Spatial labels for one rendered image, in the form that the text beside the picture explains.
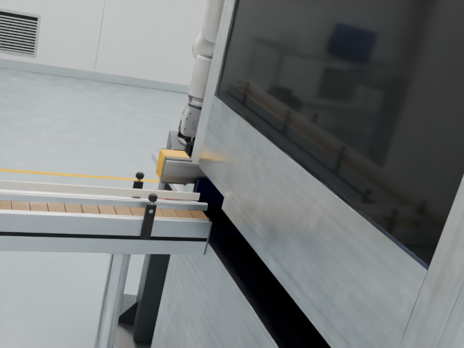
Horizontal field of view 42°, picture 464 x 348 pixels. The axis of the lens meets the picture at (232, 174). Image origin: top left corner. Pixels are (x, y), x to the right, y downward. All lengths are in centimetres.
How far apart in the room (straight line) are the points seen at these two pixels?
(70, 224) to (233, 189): 37
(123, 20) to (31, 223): 560
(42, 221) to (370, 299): 75
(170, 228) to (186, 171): 20
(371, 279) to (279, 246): 29
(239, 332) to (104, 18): 574
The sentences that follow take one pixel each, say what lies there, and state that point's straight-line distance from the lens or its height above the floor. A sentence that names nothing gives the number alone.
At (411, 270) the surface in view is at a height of 119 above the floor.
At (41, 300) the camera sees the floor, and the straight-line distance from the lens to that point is 278.
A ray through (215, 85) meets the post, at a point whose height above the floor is 124.
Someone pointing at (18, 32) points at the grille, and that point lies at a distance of 675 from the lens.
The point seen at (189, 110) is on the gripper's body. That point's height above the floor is 106.
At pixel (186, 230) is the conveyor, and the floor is 91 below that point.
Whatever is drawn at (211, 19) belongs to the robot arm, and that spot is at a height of 136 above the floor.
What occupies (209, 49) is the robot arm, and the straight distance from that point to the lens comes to 219.
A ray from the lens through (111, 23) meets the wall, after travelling 684.
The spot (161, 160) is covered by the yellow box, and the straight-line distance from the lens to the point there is 158.
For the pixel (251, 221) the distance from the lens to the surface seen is 127.
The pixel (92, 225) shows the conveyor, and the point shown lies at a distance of 139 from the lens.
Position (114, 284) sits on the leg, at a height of 73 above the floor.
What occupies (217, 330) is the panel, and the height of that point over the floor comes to 74.
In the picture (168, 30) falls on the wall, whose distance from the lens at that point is 700.
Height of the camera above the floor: 152
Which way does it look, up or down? 19 degrees down
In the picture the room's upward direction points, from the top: 13 degrees clockwise
